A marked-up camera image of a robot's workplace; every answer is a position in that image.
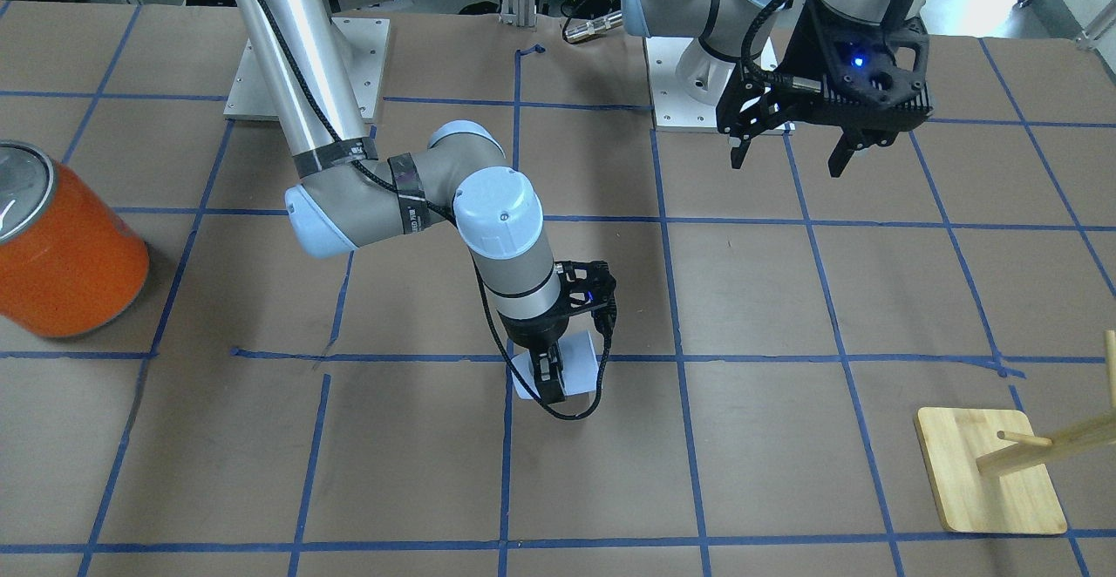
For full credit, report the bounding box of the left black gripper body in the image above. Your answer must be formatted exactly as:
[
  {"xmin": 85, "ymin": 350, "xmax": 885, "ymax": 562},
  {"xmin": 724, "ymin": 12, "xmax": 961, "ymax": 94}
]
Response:
[{"xmin": 766, "ymin": 0, "xmax": 936, "ymax": 133}]

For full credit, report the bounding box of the orange can silver lid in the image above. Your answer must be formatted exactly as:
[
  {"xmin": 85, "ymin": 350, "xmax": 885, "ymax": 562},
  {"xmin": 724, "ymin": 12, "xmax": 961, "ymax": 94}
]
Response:
[{"xmin": 1, "ymin": 140, "xmax": 150, "ymax": 338}]

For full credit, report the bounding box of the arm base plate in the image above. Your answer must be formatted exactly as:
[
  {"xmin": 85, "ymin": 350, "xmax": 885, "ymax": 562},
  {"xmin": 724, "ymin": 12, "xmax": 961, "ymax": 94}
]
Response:
[
  {"xmin": 644, "ymin": 37, "xmax": 735, "ymax": 133},
  {"xmin": 223, "ymin": 17, "xmax": 391, "ymax": 125}
]

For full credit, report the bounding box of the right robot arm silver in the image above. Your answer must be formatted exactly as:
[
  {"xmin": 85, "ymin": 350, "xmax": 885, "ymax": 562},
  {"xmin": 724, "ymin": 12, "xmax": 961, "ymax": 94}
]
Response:
[{"xmin": 235, "ymin": 0, "xmax": 617, "ymax": 411}]

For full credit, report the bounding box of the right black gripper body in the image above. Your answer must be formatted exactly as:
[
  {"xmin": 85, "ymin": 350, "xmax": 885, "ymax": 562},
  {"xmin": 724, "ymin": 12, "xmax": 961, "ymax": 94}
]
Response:
[{"xmin": 501, "ymin": 261, "xmax": 618, "ymax": 352}]

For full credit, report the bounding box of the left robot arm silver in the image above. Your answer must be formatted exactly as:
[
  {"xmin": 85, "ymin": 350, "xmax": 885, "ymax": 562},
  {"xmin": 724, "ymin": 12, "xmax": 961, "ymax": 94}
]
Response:
[{"xmin": 620, "ymin": 0, "xmax": 936, "ymax": 179}]

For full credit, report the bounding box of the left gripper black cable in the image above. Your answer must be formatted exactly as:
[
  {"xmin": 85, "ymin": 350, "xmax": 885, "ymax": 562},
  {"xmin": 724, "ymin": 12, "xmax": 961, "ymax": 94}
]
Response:
[{"xmin": 741, "ymin": 0, "xmax": 864, "ymax": 85}]

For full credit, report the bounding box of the light blue cup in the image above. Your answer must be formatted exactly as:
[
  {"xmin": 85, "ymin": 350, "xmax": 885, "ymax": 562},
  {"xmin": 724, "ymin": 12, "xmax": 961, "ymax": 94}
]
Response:
[{"xmin": 513, "ymin": 330, "xmax": 599, "ymax": 400}]

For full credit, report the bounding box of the wooden mug tree stand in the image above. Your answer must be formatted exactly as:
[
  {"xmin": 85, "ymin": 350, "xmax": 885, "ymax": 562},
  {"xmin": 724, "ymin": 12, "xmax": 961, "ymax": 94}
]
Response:
[{"xmin": 906, "ymin": 330, "xmax": 1113, "ymax": 536}]

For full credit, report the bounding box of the metal cable connector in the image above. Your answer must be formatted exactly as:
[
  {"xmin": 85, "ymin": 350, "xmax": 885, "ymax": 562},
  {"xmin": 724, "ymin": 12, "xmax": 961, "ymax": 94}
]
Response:
[{"xmin": 562, "ymin": 10, "xmax": 624, "ymax": 44}]

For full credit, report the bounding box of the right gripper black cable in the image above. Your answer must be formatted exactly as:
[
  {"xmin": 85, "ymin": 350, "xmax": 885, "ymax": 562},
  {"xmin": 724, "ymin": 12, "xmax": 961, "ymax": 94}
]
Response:
[{"xmin": 222, "ymin": 0, "xmax": 616, "ymax": 422}]

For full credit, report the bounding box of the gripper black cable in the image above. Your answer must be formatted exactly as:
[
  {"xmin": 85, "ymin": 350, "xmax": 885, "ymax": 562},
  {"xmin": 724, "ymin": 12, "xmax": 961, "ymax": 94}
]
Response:
[
  {"xmin": 222, "ymin": 0, "xmax": 616, "ymax": 422},
  {"xmin": 741, "ymin": 0, "xmax": 864, "ymax": 85}
]

